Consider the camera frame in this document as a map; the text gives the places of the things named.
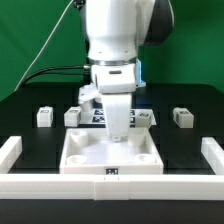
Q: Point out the white u-shaped obstacle fence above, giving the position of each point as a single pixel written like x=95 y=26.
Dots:
x=101 y=187

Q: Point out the white square tabletop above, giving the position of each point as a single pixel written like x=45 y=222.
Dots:
x=91 y=151

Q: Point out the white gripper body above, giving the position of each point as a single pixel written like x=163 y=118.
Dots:
x=117 y=108

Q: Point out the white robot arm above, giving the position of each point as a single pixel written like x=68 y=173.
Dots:
x=115 y=29

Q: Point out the apriltag marker sheet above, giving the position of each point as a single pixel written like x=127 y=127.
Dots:
x=96 y=116

